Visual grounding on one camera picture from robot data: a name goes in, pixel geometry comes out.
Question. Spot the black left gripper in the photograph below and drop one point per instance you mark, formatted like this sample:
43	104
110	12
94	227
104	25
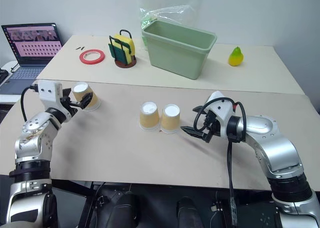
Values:
69	107

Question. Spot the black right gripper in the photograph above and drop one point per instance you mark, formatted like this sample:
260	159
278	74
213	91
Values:
217	129

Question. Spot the tan paper cup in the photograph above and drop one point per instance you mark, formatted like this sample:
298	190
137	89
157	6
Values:
80	88
170	120
149	117

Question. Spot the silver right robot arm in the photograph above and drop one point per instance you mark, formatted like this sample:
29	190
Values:
275	147

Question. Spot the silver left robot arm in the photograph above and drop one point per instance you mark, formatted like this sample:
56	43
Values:
32	134

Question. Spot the red tape roll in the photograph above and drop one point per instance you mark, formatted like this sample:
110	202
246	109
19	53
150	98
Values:
84	59

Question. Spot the green scouring pad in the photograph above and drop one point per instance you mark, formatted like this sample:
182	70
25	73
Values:
117	52

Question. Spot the pale green plastic bin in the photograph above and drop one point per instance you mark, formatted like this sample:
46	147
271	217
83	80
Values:
175	60

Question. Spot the open grey laptop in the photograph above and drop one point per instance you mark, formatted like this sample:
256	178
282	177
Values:
32	45

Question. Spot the yellow green toy pear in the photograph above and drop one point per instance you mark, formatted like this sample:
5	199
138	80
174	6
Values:
235	58

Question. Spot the yellow sponge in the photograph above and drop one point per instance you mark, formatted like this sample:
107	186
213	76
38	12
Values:
125	41

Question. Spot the small dark rounded shape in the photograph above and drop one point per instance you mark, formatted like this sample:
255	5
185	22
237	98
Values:
188	213

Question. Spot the clear plastic bag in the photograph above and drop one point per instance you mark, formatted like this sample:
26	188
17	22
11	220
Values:
172	12

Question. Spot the large dark rounded shape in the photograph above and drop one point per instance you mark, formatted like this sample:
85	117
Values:
117	208

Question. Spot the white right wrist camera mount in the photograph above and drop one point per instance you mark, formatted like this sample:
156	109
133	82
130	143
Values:
221	107

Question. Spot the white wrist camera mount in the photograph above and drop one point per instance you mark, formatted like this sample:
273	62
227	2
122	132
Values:
48	90
221	107

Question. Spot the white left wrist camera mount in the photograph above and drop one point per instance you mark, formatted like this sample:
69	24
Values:
48	90

